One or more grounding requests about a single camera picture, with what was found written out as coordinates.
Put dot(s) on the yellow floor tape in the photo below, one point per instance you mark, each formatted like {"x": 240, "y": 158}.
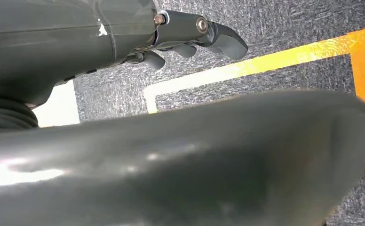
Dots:
{"x": 364, "y": 78}

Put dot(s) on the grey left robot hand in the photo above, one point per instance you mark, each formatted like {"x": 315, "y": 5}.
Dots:
{"x": 182, "y": 162}

